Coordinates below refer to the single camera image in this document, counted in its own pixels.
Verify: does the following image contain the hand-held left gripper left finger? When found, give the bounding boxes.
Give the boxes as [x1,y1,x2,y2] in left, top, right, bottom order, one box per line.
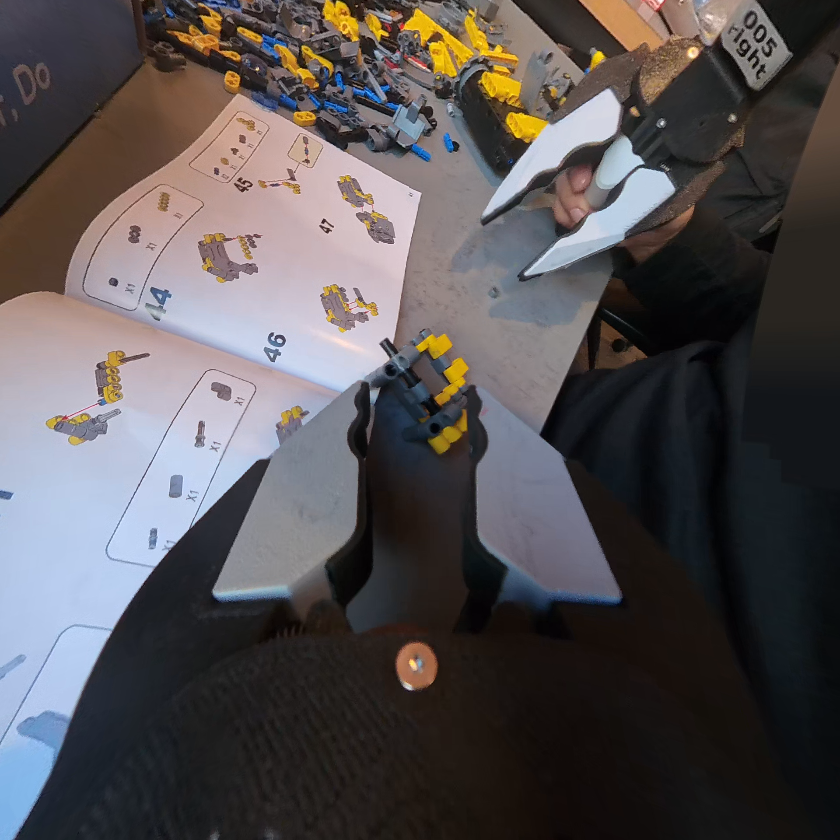
[212,381,375,624]

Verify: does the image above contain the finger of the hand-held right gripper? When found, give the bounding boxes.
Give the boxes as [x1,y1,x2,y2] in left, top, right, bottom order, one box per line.
[481,88,626,227]
[518,164,677,282]

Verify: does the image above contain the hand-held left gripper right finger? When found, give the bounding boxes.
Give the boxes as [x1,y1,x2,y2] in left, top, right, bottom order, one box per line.
[459,386,623,631]

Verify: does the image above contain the yellow five-hole brick beam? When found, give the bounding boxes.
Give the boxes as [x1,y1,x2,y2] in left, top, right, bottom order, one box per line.
[416,333,471,401]
[427,408,469,455]

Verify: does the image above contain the grey yellow brick assembly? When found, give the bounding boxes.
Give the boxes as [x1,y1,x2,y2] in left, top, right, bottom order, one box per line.
[364,331,490,457]

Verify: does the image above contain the grey desk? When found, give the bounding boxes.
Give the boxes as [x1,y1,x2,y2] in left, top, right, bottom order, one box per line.
[0,0,657,840]

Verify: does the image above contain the person's right hand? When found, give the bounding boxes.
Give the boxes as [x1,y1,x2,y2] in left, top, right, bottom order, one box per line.
[550,163,598,231]

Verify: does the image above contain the yellow black brick vehicle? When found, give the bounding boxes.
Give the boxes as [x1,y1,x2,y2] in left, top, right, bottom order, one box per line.
[456,49,572,175]

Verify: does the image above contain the black office chair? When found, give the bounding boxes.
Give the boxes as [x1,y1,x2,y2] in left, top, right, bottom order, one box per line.
[587,305,651,368]

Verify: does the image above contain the person's dark clothing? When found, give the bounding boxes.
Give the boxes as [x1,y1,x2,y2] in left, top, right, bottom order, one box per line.
[545,315,840,840]

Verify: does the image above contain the grey sloped brick piece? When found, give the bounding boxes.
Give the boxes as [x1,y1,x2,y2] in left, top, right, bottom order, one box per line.
[387,95,427,148]

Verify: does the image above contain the pile of loose brick pieces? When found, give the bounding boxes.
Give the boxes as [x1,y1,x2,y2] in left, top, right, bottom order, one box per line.
[144,0,592,161]

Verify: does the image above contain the open instruction booklet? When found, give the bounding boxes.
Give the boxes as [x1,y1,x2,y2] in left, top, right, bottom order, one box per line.
[0,95,421,840]

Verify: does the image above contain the dark blue cardboard box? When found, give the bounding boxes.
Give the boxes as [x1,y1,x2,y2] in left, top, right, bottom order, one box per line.
[0,0,145,211]

